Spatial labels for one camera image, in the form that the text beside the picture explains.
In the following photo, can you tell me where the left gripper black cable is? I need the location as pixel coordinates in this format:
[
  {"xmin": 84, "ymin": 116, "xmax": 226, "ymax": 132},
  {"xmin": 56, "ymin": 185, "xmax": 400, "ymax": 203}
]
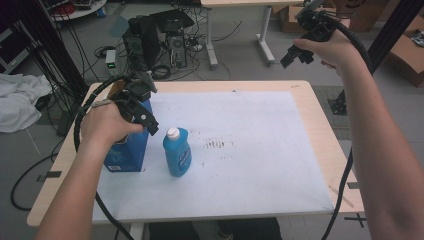
[{"xmin": 73, "ymin": 74, "xmax": 136, "ymax": 240}]

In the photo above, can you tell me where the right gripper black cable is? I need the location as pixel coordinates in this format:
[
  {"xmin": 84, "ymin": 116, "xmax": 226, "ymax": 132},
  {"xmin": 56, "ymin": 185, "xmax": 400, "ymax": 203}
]
[{"xmin": 320, "ymin": 11, "xmax": 375, "ymax": 240}]

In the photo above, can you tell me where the white-legged wooden table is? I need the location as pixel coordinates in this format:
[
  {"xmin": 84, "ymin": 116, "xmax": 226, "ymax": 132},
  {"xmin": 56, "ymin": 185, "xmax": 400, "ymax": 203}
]
[{"xmin": 199, "ymin": 0, "xmax": 306, "ymax": 68}]

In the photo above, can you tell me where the blue bottle with white cap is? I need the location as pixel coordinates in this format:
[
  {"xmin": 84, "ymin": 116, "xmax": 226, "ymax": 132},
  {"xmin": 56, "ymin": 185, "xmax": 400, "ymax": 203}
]
[{"xmin": 162, "ymin": 126, "xmax": 193, "ymax": 178}]

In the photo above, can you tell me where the white cloth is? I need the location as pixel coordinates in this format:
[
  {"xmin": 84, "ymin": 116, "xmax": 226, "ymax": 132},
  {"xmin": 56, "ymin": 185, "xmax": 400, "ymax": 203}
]
[{"xmin": 0, "ymin": 72, "xmax": 53, "ymax": 134}]

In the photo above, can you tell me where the white power supply unit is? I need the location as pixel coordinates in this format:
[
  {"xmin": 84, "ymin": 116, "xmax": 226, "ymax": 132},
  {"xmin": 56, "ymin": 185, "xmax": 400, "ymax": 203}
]
[{"xmin": 105, "ymin": 49, "xmax": 119, "ymax": 78}]

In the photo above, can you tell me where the person's left hand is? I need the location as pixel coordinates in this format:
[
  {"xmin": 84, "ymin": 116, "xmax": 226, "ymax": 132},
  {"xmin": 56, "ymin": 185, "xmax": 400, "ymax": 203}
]
[{"xmin": 79, "ymin": 99, "xmax": 146, "ymax": 155}]

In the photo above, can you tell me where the blue cardboard box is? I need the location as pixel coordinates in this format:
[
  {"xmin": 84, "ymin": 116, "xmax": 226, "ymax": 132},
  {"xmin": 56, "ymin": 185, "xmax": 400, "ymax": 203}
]
[{"xmin": 103, "ymin": 79, "xmax": 154, "ymax": 173}]

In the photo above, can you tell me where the round white table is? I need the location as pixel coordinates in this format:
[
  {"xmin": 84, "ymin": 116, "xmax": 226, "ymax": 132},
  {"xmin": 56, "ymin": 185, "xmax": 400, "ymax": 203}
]
[{"xmin": 46, "ymin": 0, "xmax": 108, "ymax": 22}]

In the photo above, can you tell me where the person's right hand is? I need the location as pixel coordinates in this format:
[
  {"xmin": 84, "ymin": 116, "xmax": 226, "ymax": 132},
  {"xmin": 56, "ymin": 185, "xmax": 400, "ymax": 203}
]
[{"xmin": 292, "ymin": 29, "xmax": 364, "ymax": 77}]

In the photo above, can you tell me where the white table mat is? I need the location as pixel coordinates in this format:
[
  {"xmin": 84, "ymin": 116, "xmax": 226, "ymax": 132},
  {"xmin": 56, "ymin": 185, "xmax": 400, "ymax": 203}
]
[{"xmin": 92, "ymin": 90, "xmax": 336, "ymax": 224}]

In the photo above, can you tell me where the black metal stand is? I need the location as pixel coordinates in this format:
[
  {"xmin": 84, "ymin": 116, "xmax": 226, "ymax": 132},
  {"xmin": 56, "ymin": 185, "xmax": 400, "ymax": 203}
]
[
  {"xmin": 328, "ymin": 0, "xmax": 424, "ymax": 116},
  {"xmin": 13, "ymin": 0, "xmax": 90, "ymax": 101}
]

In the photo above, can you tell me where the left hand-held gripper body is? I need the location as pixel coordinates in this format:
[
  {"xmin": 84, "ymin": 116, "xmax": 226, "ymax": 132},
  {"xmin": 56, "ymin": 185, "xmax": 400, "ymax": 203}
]
[{"xmin": 110, "ymin": 71, "xmax": 158, "ymax": 124}]

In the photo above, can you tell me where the black tape cross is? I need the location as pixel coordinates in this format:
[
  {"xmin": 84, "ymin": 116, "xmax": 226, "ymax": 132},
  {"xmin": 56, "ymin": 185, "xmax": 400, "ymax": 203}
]
[{"xmin": 343, "ymin": 212, "xmax": 367, "ymax": 229}]

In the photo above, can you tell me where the black floor cable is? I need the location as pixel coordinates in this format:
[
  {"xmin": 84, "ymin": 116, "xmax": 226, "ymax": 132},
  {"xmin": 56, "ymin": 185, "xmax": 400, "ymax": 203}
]
[{"xmin": 9, "ymin": 152, "xmax": 60, "ymax": 212}]

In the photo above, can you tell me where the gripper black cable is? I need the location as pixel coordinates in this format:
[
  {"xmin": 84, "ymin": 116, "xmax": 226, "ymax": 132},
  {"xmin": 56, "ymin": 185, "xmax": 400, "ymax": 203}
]
[
  {"xmin": 320, "ymin": 11, "xmax": 375, "ymax": 240},
  {"xmin": 73, "ymin": 74, "xmax": 136, "ymax": 240}
]

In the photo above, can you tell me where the black computer tower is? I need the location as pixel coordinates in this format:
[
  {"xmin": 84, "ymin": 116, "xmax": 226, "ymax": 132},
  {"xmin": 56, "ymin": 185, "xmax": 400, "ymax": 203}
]
[{"xmin": 121, "ymin": 8, "xmax": 196, "ymax": 73}]

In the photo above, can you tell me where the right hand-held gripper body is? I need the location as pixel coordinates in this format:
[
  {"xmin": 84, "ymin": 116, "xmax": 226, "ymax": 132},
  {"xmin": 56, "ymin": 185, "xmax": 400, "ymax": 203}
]
[{"xmin": 294, "ymin": 0, "xmax": 338, "ymax": 51}]

